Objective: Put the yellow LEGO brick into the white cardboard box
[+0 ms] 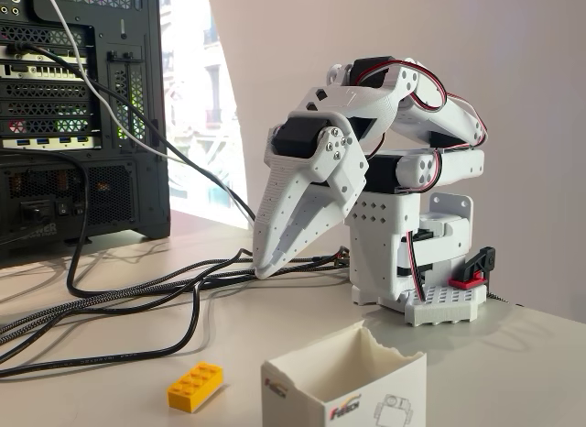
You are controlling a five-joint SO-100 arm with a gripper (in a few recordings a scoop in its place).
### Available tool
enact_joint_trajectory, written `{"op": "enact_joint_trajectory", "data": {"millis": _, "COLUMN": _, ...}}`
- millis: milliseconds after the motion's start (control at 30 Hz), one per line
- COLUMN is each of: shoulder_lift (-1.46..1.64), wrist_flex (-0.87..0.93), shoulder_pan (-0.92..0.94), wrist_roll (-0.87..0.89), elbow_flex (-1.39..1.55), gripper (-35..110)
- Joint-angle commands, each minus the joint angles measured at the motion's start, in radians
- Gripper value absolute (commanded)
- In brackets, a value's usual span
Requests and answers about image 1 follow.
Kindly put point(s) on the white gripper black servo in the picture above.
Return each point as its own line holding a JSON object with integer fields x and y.
{"x": 306, "y": 165}

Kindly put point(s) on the yellow lego brick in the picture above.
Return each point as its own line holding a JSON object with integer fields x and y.
{"x": 194, "y": 385}

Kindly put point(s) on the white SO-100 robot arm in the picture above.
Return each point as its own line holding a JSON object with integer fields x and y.
{"x": 389, "y": 248}

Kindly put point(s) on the white Feetech cardboard box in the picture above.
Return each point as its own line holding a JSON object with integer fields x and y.
{"x": 366, "y": 399}

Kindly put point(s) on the black and red table clamp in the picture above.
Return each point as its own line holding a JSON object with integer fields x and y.
{"x": 476, "y": 266}

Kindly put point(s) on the black computer tower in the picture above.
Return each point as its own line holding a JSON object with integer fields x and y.
{"x": 46, "y": 101}

